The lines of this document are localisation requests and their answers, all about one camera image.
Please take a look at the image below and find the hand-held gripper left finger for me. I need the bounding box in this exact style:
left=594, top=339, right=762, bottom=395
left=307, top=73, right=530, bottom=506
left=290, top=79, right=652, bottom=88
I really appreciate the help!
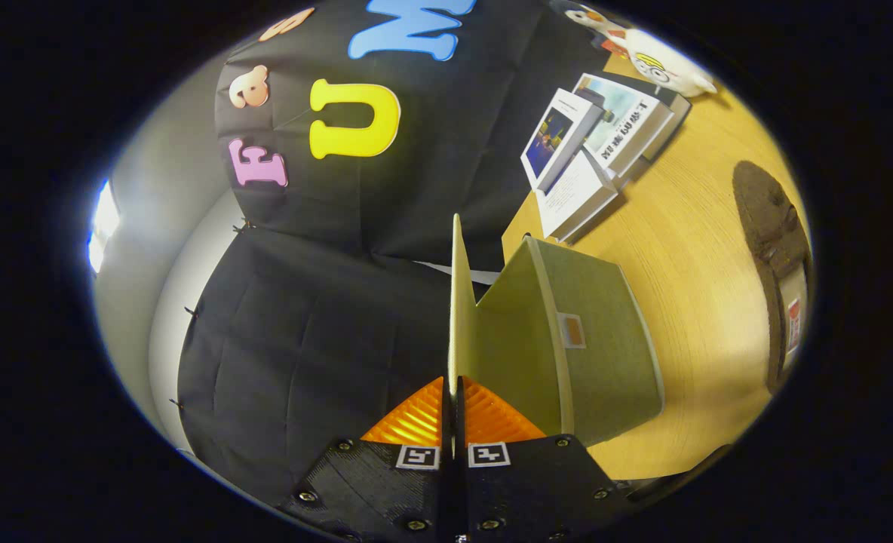
left=277, top=376, right=447, bottom=543

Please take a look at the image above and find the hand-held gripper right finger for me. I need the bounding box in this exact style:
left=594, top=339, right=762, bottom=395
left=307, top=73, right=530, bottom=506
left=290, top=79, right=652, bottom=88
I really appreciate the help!
left=454, top=376, right=632, bottom=543

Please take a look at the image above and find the green fabric storage box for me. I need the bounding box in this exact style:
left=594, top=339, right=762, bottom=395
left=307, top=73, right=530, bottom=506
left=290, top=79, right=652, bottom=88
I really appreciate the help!
left=446, top=213, right=666, bottom=447

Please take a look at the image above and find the brown fuzzy shoe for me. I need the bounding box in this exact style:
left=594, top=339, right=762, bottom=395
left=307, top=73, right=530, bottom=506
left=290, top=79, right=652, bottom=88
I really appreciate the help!
left=732, top=161, right=813, bottom=397

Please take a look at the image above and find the plain white book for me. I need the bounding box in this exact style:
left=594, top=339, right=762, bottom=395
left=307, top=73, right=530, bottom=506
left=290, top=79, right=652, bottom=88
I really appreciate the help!
left=535, top=147, right=619, bottom=244

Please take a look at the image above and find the book with dark blue cover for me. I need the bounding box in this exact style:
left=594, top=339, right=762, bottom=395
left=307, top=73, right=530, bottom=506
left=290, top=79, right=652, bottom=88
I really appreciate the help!
left=520, top=88, right=604, bottom=198

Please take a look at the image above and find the white and light blue book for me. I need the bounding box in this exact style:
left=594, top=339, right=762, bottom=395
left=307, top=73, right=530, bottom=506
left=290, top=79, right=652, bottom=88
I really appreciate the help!
left=573, top=73, right=674, bottom=178

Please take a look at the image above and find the large ceiling light panel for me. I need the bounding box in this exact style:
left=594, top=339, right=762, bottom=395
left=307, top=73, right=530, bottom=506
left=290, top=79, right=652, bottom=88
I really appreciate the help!
left=87, top=179, right=121, bottom=274

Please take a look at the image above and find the black book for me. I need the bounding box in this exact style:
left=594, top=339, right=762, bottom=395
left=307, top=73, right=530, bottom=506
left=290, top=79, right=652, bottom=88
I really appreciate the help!
left=628, top=75, right=692, bottom=182

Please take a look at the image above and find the white plush toy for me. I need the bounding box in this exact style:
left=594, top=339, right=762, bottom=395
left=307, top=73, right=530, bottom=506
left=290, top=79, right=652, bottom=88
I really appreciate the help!
left=626, top=29, right=719, bottom=99

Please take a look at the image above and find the penguin plush toy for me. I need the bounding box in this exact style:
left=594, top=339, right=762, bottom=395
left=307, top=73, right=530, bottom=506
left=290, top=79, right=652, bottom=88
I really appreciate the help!
left=563, top=0, right=632, bottom=54

